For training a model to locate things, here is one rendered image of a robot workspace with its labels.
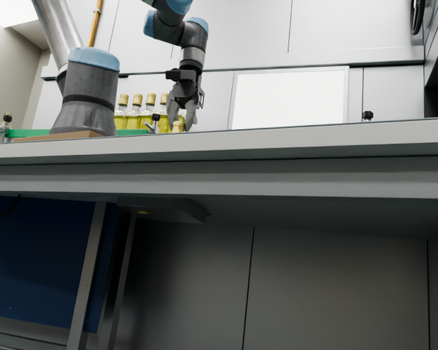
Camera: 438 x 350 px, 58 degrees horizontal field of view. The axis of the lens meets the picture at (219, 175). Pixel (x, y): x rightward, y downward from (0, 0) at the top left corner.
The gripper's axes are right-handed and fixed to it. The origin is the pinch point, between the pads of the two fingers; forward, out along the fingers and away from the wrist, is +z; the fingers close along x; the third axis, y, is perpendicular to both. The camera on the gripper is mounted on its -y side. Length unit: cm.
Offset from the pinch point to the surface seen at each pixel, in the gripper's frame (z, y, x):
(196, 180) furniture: 24.2, -33.1, -20.4
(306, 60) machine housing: -43, 40, -30
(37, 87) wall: -258, 421, 486
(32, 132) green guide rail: -3, 12, 63
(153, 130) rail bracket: -2.8, 10.0, 13.1
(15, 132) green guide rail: -3, 12, 70
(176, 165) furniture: 21.4, -32.5, -15.9
